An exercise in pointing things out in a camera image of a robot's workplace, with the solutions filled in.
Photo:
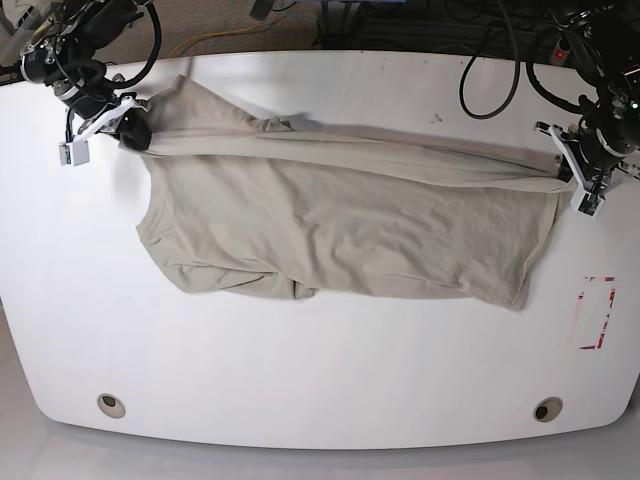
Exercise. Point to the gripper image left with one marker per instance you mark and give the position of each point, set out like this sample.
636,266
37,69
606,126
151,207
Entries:
93,101

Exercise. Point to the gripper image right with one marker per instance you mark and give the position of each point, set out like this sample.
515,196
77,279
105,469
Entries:
598,145

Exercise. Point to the beige T-shirt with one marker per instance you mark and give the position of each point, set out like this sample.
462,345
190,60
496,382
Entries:
255,207

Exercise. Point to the red tape rectangle marking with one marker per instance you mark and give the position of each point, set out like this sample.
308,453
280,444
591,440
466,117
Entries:
595,304

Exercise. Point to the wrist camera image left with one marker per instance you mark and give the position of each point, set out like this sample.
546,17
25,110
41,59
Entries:
74,153

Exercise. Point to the black power strip red switch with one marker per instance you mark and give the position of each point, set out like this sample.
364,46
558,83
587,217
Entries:
561,52

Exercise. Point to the black cable image right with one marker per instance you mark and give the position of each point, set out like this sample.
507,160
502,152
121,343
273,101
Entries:
487,87

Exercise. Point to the right table cable grommet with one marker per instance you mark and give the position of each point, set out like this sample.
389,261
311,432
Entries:
548,409

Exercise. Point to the table cable grommet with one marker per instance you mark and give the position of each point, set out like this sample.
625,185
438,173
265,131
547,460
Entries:
111,406
548,409

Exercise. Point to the left table cable grommet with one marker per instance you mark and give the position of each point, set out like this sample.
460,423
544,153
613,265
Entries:
111,406

